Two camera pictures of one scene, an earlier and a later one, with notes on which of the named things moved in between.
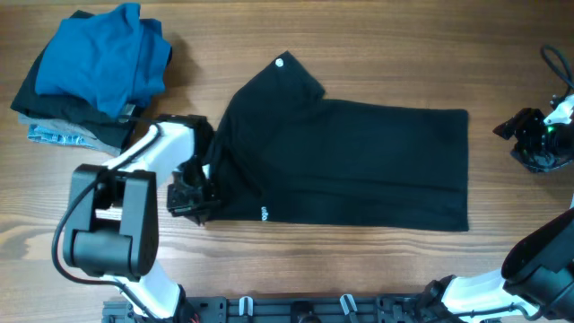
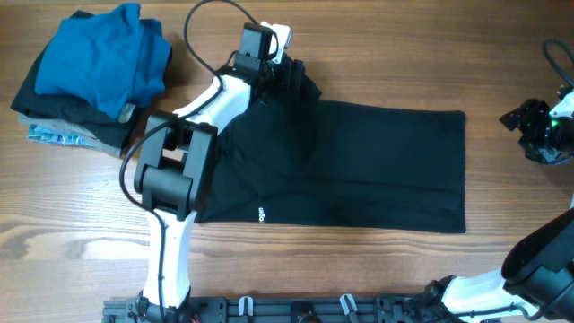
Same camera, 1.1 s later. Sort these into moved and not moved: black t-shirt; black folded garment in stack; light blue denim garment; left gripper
Moved: left gripper
Not moved: black folded garment in stack; light blue denim garment; black t-shirt
